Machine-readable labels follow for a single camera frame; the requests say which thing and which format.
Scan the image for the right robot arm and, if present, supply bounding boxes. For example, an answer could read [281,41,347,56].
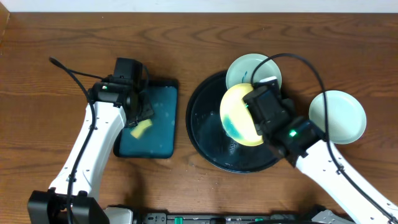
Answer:
[246,97,397,223]

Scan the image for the yellow plate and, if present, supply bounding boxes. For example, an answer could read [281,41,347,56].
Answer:
[220,83,264,147]

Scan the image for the light blue plate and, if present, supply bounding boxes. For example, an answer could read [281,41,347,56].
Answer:
[326,90,367,144]
[226,54,282,89]

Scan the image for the left black cable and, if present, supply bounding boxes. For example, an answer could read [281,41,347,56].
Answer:
[49,56,125,224]

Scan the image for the black cable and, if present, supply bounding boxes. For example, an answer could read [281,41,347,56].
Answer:
[49,56,125,224]
[250,53,398,223]

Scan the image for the green yellow sponge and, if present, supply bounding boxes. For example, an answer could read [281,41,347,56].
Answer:
[130,119,152,139]

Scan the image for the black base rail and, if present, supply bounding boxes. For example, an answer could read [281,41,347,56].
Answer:
[105,205,355,224]

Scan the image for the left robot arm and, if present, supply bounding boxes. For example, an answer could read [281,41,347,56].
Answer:
[27,82,154,223]

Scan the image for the black rectangular water tray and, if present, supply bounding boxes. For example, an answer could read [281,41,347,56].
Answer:
[113,80,178,159]

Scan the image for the right black cable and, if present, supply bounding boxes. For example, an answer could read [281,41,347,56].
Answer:
[250,53,398,223]

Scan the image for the round black tray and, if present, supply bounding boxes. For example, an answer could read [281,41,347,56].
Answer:
[185,70,279,173]

